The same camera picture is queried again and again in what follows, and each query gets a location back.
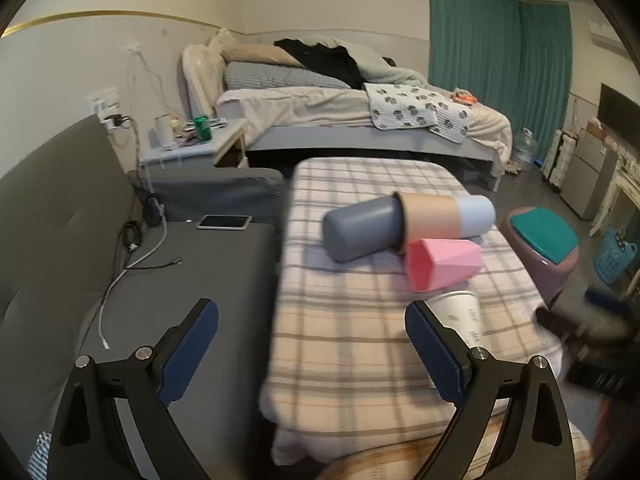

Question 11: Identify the white leaf-print paper cup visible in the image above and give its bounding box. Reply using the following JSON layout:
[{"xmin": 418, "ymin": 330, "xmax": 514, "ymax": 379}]
[{"xmin": 426, "ymin": 290, "xmax": 484, "ymax": 347}]

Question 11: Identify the light blue cup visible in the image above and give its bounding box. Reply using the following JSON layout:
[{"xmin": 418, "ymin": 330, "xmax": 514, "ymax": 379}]
[{"xmin": 454, "ymin": 195, "xmax": 496, "ymax": 238}]

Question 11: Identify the pink faceted cup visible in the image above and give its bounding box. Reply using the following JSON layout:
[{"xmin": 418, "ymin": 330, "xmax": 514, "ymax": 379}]
[{"xmin": 405, "ymin": 238, "xmax": 483, "ymax": 292}]

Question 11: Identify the tan cardboard cup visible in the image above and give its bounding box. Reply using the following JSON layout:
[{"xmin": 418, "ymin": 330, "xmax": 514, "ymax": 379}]
[{"xmin": 394, "ymin": 192, "xmax": 461, "ymax": 254}]

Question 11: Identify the dark grey cup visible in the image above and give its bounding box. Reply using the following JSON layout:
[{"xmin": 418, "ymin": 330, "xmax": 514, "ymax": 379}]
[{"xmin": 322, "ymin": 196, "xmax": 404, "ymax": 263}]

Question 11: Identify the purple plastic stool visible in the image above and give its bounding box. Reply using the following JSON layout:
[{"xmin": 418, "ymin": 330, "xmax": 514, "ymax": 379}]
[{"xmin": 499, "ymin": 207, "xmax": 579, "ymax": 307}]

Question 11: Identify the blue laundry basket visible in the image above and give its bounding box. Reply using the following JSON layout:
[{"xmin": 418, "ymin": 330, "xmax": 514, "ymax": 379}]
[{"xmin": 593, "ymin": 226, "xmax": 638, "ymax": 285}]

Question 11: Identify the teal stool cushion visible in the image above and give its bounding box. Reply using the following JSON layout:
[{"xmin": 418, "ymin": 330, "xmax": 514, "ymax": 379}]
[{"xmin": 510, "ymin": 207, "xmax": 578, "ymax": 264}]

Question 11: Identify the white side table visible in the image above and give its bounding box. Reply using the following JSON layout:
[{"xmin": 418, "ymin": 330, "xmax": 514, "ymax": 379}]
[{"xmin": 589, "ymin": 158, "xmax": 640, "ymax": 237}]

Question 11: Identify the grey mini fridge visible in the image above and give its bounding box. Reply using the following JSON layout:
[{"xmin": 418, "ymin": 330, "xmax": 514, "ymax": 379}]
[{"xmin": 560, "ymin": 129, "xmax": 617, "ymax": 220}]

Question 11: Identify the grey sofa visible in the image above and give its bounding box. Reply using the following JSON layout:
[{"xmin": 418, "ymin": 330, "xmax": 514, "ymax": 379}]
[{"xmin": 1, "ymin": 117, "xmax": 283, "ymax": 479}]

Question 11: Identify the plaid blanket on table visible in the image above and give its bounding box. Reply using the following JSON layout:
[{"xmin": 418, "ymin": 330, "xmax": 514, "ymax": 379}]
[{"xmin": 258, "ymin": 156, "xmax": 564, "ymax": 466}]

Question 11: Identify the water bottle jug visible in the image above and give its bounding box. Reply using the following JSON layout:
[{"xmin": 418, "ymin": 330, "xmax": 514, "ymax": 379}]
[{"xmin": 512, "ymin": 128, "xmax": 536, "ymax": 171}]

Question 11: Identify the black television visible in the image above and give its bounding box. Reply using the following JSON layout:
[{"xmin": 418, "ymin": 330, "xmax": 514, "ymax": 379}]
[{"xmin": 597, "ymin": 84, "xmax": 640, "ymax": 148}]

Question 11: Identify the smartphone on sofa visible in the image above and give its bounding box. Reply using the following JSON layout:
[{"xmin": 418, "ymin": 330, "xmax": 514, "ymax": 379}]
[{"xmin": 196, "ymin": 214, "xmax": 252, "ymax": 231}]

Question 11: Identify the teal curtain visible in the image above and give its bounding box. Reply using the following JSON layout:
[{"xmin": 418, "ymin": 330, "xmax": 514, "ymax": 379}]
[{"xmin": 428, "ymin": 0, "xmax": 573, "ymax": 160}]

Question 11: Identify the air conditioner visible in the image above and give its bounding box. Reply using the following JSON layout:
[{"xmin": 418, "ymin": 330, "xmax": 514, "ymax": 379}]
[{"xmin": 589, "ymin": 21, "xmax": 627, "ymax": 56}]

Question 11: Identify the leaf-print quilt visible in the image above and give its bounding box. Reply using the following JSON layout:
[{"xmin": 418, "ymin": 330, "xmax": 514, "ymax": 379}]
[{"xmin": 364, "ymin": 82, "xmax": 471, "ymax": 144}]

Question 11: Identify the white kettle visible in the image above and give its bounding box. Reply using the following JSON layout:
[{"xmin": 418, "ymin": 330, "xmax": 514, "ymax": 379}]
[{"xmin": 154, "ymin": 114, "xmax": 175, "ymax": 150}]

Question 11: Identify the bedside table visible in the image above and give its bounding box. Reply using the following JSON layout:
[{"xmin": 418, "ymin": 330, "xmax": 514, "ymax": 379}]
[{"xmin": 140, "ymin": 119, "xmax": 247, "ymax": 169}]

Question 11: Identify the green can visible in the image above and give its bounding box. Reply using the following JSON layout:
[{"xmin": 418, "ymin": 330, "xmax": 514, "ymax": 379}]
[{"xmin": 193, "ymin": 115, "xmax": 212, "ymax": 142}]

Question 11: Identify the green blanket on bed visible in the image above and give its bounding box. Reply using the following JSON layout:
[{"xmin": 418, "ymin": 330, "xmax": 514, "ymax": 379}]
[{"xmin": 302, "ymin": 35, "xmax": 427, "ymax": 88}]

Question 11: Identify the bed with white headboard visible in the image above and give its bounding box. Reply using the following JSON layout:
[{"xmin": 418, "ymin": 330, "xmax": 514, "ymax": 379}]
[{"xmin": 181, "ymin": 29, "xmax": 513, "ymax": 190}]

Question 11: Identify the black clothing on bed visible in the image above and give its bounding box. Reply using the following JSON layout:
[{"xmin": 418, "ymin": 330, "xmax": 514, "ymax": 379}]
[{"xmin": 274, "ymin": 38, "xmax": 364, "ymax": 90}]

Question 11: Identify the checked pillow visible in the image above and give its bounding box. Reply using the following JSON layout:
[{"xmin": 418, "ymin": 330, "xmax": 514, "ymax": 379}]
[{"xmin": 224, "ymin": 62, "xmax": 349, "ymax": 90}]

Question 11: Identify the beige pillow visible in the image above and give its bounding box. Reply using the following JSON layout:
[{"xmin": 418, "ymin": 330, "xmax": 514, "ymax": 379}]
[{"xmin": 221, "ymin": 42, "xmax": 303, "ymax": 67}]

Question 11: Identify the white charging cable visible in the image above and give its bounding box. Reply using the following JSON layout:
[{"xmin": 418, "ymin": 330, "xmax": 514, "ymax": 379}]
[{"xmin": 96, "ymin": 209, "xmax": 170, "ymax": 351}]

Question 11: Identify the black power cable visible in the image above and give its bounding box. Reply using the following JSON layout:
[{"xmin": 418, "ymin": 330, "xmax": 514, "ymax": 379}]
[{"xmin": 112, "ymin": 114, "xmax": 184, "ymax": 271}]

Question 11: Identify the wall power strip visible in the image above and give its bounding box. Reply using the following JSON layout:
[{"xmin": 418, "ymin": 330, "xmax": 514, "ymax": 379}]
[{"xmin": 87, "ymin": 87, "xmax": 120, "ymax": 133}]

